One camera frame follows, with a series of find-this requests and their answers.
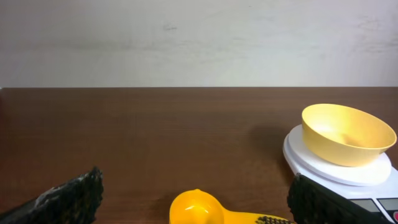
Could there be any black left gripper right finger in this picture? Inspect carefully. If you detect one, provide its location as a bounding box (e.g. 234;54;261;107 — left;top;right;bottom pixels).
287;173;390;224

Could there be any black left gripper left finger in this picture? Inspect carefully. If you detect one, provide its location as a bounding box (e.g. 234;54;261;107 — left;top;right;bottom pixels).
1;167;104;224

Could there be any yellow plastic measuring scoop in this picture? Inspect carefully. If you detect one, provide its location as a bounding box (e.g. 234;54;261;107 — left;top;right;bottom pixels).
169;189;291;224

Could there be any white digital kitchen scale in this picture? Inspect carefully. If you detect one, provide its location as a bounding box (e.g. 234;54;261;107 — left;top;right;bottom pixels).
283;125;397;223

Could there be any yellow plastic bowl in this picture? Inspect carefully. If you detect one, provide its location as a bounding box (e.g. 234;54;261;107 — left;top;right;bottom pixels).
302;103;397;167

